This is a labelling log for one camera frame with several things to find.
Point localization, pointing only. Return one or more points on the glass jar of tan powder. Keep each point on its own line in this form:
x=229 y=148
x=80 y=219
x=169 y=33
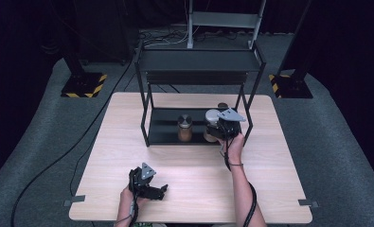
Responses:
x=212 y=116

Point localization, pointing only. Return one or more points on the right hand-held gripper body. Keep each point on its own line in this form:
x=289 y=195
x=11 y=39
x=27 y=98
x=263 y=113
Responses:
x=227 y=126

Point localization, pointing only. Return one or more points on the glass jar of orange-brown spice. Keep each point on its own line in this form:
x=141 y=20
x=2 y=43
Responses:
x=185 y=127

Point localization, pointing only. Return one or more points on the black metal rack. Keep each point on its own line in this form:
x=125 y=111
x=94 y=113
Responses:
x=197 y=61

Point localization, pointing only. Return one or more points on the person's left hand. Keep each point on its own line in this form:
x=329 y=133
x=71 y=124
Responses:
x=128 y=198

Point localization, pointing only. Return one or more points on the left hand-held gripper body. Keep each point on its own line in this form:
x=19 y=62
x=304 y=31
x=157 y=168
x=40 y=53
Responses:
x=142 y=181

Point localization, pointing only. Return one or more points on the thin dark wristband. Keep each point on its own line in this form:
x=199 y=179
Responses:
x=235 y=164

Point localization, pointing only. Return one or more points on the black stand with striped base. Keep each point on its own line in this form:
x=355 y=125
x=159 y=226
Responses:
x=83 y=85
x=292 y=86

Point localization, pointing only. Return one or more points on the person's right hand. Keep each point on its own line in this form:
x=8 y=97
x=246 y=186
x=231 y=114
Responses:
x=235 y=146

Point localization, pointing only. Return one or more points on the grey metal stand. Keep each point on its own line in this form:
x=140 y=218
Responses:
x=222 y=19

